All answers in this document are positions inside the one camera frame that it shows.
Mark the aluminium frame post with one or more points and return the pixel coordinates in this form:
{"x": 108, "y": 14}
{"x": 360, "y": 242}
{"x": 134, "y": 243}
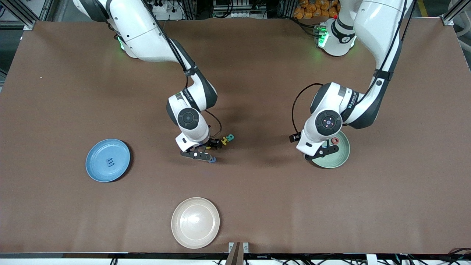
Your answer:
{"x": 449, "y": 20}
{"x": 28, "y": 24}

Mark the beige plate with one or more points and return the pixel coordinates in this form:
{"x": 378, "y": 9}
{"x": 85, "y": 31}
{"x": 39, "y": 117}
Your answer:
{"x": 195, "y": 223}

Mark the teal foam letter R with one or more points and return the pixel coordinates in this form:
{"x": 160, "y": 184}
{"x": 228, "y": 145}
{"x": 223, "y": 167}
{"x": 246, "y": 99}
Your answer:
{"x": 230, "y": 138}

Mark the white power strip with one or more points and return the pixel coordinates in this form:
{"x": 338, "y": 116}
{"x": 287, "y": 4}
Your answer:
{"x": 162, "y": 6}

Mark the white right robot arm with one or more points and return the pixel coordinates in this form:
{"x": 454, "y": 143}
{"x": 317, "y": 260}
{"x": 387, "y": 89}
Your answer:
{"x": 140, "y": 29}

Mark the blue plate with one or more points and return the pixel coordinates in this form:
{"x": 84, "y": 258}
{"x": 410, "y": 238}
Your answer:
{"x": 107, "y": 173}

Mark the red foam letter Q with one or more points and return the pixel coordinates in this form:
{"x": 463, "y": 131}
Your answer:
{"x": 332, "y": 141}

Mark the yellow foam letter H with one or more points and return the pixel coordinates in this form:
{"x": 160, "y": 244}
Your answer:
{"x": 225, "y": 141}

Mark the green plate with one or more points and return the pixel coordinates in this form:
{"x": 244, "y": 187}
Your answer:
{"x": 340, "y": 156}

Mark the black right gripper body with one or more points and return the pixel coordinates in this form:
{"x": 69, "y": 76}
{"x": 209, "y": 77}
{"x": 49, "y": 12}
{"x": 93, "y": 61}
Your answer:
{"x": 214, "y": 142}

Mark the orange snack bags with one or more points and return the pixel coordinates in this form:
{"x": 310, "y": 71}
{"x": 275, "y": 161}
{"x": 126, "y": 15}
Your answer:
{"x": 312, "y": 9}

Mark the blue foam letter m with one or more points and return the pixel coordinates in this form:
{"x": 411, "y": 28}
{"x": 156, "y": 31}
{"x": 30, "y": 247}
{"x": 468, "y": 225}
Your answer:
{"x": 110, "y": 162}

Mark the metal mount bracket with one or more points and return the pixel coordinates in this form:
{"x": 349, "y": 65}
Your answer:
{"x": 238, "y": 254}

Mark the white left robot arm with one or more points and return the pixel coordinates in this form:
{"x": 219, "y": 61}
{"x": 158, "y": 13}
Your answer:
{"x": 379, "y": 22}

